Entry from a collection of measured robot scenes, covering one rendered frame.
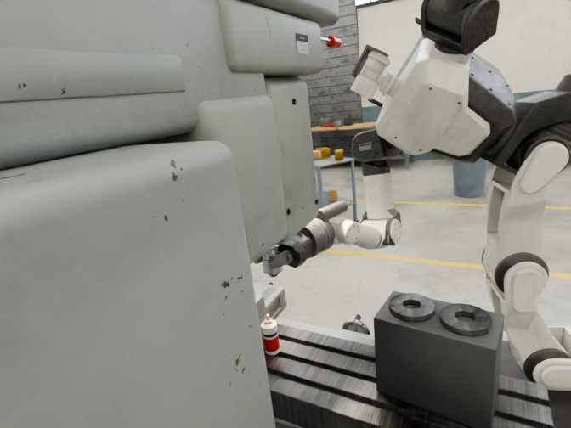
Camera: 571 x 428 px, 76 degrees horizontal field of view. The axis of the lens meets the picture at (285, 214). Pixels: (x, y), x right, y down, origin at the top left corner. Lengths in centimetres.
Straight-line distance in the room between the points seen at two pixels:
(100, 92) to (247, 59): 25
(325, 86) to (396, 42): 170
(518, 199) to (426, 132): 31
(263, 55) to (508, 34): 766
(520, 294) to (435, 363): 53
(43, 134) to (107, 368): 20
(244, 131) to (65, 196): 35
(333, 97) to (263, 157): 809
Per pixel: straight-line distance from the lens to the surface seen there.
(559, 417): 152
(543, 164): 116
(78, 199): 24
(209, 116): 49
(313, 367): 96
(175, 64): 47
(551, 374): 146
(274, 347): 100
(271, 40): 65
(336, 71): 863
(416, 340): 78
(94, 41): 41
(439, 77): 100
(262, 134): 59
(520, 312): 132
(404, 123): 105
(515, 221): 122
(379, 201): 120
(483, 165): 553
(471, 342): 75
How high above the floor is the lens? 159
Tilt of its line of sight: 18 degrees down
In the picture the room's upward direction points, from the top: 7 degrees counter-clockwise
